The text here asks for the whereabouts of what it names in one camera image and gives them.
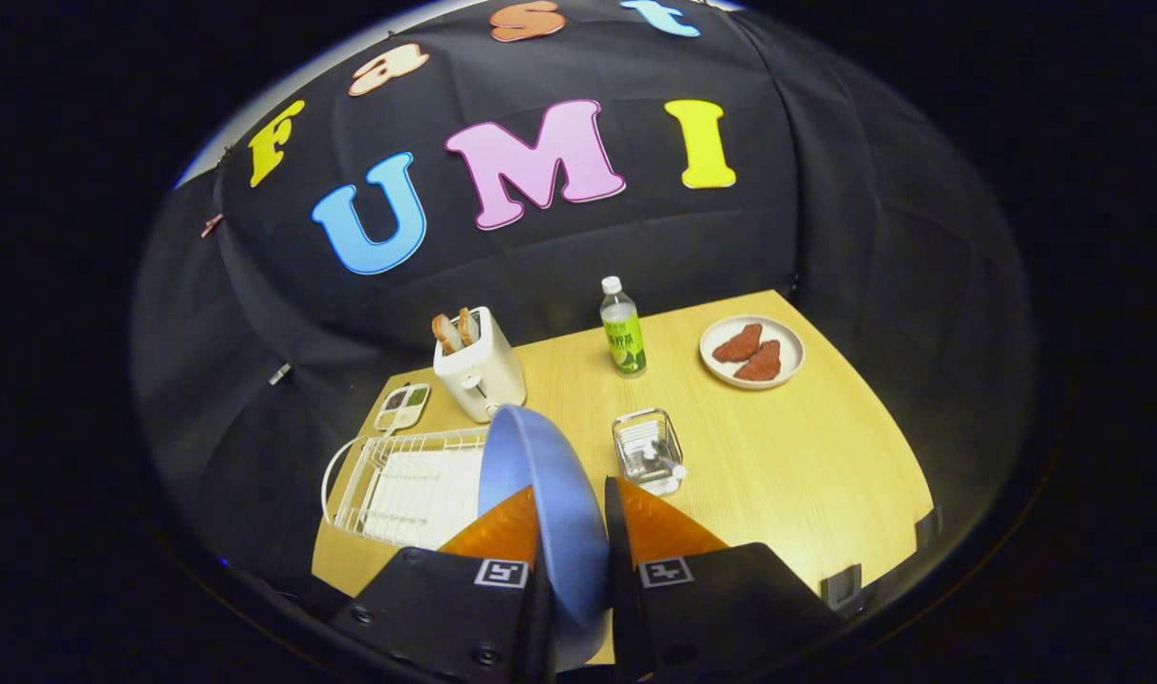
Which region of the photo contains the red meat slice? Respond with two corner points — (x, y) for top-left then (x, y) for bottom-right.
(733, 339), (782, 382)
(711, 323), (764, 364)

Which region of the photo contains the white wire dish rack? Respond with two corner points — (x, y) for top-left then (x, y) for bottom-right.
(321, 427), (489, 552)

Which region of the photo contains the white toaster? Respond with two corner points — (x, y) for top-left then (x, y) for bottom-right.
(432, 306), (528, 424)

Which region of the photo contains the divided sauce tray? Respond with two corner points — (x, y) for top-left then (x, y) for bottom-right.
(374, 382), (431, 433)

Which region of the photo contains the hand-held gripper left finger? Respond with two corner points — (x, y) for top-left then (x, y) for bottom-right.
(336, 484), (556, 684)

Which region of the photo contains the blue plate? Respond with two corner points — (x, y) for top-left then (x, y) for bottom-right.
(477, 404), (611, 671)

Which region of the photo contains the green label drink bottle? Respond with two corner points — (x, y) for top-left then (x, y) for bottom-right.
(599, 275), (648, 377)

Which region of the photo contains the black backdrop cloth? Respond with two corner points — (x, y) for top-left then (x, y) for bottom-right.
(132, 0), (1035, 609)

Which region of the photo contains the metal wire basket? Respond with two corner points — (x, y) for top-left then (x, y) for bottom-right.
(612, 408), (686, 497)

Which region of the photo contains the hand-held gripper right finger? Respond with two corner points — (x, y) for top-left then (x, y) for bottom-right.
(604, 475), (845, 684)

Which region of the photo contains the white round dish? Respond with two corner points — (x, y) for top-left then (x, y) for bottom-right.
(699, 315), (806, 390)

